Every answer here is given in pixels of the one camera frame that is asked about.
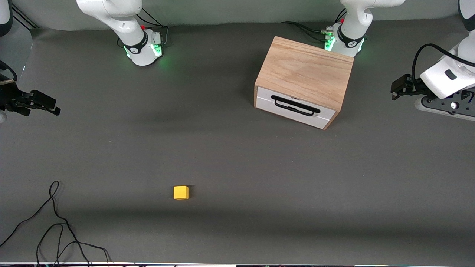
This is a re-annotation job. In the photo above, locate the black drawer handle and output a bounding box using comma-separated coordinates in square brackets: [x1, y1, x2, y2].
[271, 95, 321, 117]

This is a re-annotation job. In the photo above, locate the wooden drawer with white front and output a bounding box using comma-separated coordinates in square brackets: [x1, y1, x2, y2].
[256, 86, 336, 129]

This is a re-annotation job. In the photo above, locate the wooden drawer cabinet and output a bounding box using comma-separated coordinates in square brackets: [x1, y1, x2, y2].
[254, 36, 354, 130]

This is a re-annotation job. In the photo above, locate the grey table cover mat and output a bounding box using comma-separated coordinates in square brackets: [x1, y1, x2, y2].
[0, 15, 475, 266]

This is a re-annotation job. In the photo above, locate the black diagonal frame bar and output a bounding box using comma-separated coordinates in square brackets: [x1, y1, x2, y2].
[9, 4, 39, 30]

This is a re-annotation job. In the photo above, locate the thin black loose cable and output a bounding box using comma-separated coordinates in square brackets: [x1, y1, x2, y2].
[36, 222, 112, 267]
[0, 181, 91, 267]

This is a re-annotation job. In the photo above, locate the black left arm base cable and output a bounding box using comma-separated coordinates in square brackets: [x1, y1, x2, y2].
[280, 9, 347, 43]

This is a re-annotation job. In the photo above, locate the black arm base cable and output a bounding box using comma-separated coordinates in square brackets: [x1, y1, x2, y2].
[280, 9, 347, 43]
[134, 7, 169, 47]

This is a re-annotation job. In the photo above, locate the black right arm base cable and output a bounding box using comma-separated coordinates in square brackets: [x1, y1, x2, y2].
[134, 7, 169, 47]

